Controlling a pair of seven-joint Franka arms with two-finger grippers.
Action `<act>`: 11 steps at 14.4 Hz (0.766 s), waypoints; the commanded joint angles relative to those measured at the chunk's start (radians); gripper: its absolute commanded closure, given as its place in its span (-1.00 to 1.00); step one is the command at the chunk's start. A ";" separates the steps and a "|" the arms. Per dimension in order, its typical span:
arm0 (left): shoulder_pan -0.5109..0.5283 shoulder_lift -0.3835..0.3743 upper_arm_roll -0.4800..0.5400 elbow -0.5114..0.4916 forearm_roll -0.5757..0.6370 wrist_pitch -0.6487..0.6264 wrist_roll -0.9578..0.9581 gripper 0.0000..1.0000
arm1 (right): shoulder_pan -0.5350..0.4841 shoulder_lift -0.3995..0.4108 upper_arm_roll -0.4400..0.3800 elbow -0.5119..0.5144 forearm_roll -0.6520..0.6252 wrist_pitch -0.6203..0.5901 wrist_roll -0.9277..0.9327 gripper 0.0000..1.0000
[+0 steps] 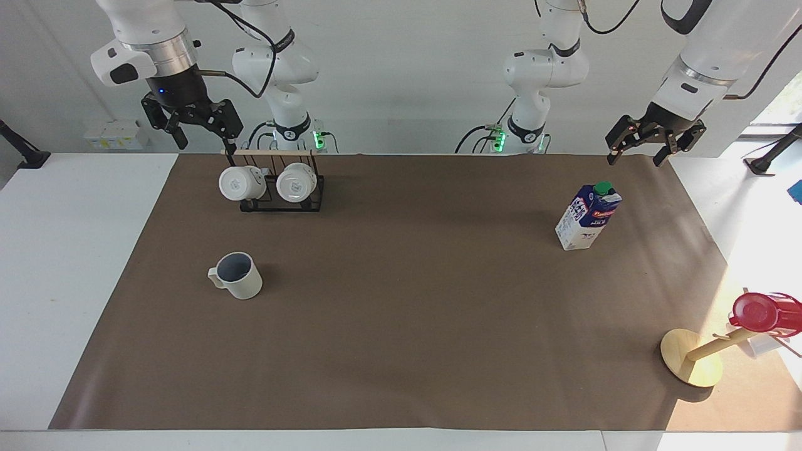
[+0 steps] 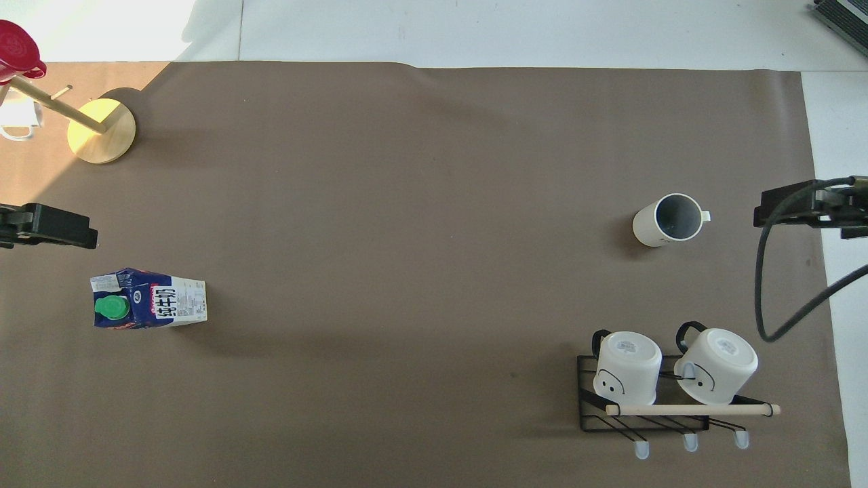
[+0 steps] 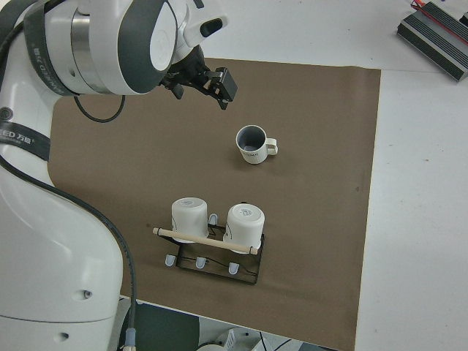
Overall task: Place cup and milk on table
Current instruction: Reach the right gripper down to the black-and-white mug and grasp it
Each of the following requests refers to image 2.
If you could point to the white mug grey inside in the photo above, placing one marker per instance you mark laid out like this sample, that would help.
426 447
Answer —
647 228

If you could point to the wooden mug tree stand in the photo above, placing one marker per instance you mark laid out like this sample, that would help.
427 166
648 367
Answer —
102 135

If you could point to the white mug on stand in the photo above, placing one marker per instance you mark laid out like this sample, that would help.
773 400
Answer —
20 116

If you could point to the blue white milk carton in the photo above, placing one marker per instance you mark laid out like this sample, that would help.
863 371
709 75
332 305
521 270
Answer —
156 302

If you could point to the grey ribbed device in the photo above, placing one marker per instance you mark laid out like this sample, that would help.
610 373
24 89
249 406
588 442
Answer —
847 17

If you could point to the red cup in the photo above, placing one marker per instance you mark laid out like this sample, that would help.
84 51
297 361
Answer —
17 47

